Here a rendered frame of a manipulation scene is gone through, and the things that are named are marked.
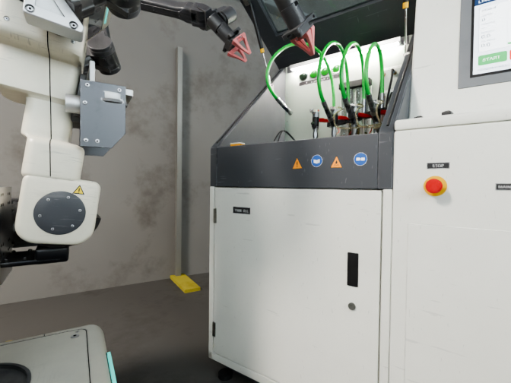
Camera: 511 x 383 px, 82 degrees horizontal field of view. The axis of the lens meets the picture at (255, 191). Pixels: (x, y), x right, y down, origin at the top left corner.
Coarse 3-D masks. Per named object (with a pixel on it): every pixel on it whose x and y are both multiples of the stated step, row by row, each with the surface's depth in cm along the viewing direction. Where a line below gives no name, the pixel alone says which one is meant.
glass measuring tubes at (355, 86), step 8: (360, 80) 134; (344, 88) 139; (352, 88) 137; (360, 88) 137; (352, 96) 138; (360, 96) 137; (344, 112) 140; (368, 120) 135; (360, 128) 137; (368, 128) 135
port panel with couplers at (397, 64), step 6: (390, 60) 130; (396, 60) 128; (402, 60) 127; (378, 66) 133; (384, 66) 131; (390, 66) 130; (396, 66) 128; (378, 72) 133; (384, 72) 129; (390, 72) 130; (396, 72) 128; (378, 78) 133; (384, 78) 131; (396, 78) 129; (378, 84) 133; (384, 84) 131; (378, 90) 133; (384, 90) 131; (390, 90) 130
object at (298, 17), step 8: (288, 8) 82; (296, 8) 82; (288, 16) 83; (296, 16) 83; (304, 16) 84; (312, 16) 86; (288, 24) 85; (296, 24) 84; (288, 32) 85; (296, 32) 83
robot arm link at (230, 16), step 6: (198, 6) 114; (204, 6) 114; (222, 6) 119; (228, 6) 118; (210, 12) 115; (222, 12) 115; (228, 12) 116; (234, 12) 118; (228, 18) 116; (234, 18) 119; (228, 24) 119; (204, 30) 120
